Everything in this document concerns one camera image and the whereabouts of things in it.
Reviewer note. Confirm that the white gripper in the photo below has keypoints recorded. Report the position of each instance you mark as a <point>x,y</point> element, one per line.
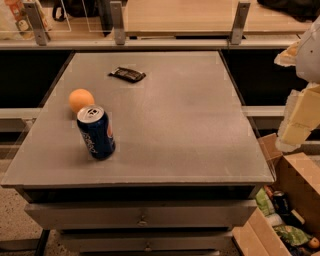
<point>309,56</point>

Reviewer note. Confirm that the blue pepsi can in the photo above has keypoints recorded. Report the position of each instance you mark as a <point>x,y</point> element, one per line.
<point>96,131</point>

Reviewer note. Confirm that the dark can in box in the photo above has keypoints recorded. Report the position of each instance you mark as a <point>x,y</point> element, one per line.
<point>280,202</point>

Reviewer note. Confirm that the dark object top right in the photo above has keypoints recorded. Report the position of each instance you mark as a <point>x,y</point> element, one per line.
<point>301,10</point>

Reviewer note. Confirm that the light green packet in box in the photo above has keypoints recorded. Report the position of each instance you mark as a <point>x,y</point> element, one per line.
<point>264,203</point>

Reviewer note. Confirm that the green snack bag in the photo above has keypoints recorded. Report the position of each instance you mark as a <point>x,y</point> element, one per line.
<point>292,235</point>

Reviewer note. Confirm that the cardboard box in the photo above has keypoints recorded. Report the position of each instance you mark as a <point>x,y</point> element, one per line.
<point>298,176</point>

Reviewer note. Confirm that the black snack bar wrapper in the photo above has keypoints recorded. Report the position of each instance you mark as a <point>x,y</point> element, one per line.
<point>127,74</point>

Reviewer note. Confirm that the grey drawer cabinet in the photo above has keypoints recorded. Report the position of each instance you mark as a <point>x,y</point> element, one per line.
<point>180,134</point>

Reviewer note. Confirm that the upper grey drawer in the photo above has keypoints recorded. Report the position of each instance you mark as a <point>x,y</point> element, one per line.
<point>154,214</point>

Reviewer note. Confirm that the grey drawer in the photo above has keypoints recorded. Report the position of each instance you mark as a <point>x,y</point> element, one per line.
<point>146,241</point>
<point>154,214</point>

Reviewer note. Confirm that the lower grey drawer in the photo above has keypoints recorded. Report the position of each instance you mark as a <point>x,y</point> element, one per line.
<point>146,241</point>

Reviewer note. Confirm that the orange fruit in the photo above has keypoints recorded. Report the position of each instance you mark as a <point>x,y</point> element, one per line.
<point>80,98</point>

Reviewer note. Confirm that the black bag top left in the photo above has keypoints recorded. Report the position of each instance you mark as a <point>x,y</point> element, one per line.
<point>74,8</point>

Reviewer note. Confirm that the white orange packaged bag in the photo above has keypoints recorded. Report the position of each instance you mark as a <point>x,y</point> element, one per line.
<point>14,21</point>

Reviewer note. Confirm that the right metal bracket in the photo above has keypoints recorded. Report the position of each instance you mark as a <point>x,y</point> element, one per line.
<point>239,22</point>

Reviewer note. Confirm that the metal bracket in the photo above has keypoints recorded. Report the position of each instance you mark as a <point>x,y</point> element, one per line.
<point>239,22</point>
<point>118,22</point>
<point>36,21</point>

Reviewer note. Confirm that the middle metal bracket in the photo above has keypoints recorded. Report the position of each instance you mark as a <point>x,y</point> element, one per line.
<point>118,22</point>

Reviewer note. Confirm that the left metal bracket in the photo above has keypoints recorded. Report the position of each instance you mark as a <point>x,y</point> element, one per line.
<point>36,21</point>

